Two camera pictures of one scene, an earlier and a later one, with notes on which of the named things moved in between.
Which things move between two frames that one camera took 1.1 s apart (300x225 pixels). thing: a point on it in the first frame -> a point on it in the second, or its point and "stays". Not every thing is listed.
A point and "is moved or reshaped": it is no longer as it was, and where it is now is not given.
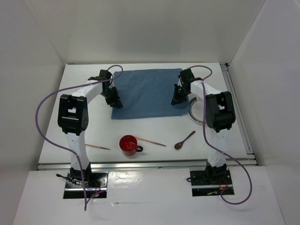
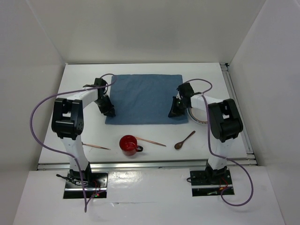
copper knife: (149, 141) stays
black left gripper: (116, 99) -> (109, 107)
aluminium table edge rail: (196, 164) stays
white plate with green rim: (196, 112) stays
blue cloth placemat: (147, 93) is moved or reshaped
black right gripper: (177, 99) -> (175, 112)
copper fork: (105, 148) stays
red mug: (128, 145) stays
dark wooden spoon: (179, 145) stays
